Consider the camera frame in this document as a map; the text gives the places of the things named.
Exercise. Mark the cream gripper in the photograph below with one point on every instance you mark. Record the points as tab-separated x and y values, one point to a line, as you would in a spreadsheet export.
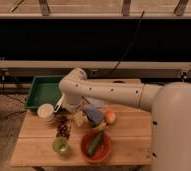
79	118

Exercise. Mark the dark grape bunch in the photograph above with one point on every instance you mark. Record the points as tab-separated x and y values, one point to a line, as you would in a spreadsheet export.
63	127

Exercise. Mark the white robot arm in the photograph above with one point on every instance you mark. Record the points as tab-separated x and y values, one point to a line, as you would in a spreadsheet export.
169	105

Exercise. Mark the blue cloth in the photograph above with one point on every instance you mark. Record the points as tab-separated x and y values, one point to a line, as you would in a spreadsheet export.
96	102

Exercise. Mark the green cucumber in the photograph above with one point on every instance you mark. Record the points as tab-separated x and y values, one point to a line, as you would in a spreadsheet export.
94	144

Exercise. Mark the peach fruit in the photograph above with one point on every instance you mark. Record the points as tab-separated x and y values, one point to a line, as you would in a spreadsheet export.
110	117

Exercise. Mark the green cup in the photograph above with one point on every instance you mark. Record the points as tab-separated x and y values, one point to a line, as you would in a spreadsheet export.
60	145

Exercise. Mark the white cup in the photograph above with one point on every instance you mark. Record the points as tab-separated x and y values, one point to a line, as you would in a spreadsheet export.
46	112

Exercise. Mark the orange bowl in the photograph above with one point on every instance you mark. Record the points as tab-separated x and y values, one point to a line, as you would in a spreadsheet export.
103	150

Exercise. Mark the green plastic tray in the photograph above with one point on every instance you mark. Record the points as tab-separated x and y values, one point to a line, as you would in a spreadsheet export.
43	89

